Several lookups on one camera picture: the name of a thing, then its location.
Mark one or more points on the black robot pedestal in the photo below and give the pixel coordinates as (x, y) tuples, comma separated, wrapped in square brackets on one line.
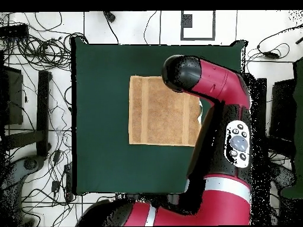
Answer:
[(132, 196)]

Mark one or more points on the dark green table cloth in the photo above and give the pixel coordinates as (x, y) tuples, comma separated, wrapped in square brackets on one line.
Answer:
[(106, 165)]

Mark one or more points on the long black power strip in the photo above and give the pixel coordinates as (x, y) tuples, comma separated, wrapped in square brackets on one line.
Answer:
[(14, 30)]

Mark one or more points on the black cross beam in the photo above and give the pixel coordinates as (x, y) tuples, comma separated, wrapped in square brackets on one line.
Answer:
[(23, 139)]

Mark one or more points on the black box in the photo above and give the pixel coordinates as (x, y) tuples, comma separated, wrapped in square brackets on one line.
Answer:
[(14, 94), (282, 106)]

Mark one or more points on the black upright bar stand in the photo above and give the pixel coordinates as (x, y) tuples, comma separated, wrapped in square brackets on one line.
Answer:
[(43, 106), (262, 94)]

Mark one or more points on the small black floor object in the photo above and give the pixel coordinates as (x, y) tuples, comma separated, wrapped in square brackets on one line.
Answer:
[(110, 16)]

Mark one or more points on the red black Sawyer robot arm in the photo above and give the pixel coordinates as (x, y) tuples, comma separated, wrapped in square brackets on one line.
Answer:
[(220, 80)]

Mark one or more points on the narrow black power strip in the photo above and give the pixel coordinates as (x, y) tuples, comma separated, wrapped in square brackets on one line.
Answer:
[(68, 182)]

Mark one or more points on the grey office chair base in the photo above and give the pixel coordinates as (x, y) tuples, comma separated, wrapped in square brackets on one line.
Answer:
[(284, 175), (30, 164)]

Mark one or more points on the black power adapter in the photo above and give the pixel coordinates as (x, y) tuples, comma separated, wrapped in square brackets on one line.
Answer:
[(57, 156), (55, 186)]

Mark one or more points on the orange terry towel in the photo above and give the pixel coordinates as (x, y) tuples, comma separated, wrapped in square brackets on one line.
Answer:
[(163, 118)]

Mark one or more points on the dark green curtain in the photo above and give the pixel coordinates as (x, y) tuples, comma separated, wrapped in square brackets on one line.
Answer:
[(298, 106)]

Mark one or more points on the grey square floor frame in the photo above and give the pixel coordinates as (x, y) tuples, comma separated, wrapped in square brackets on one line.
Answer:
[(182, 28)]

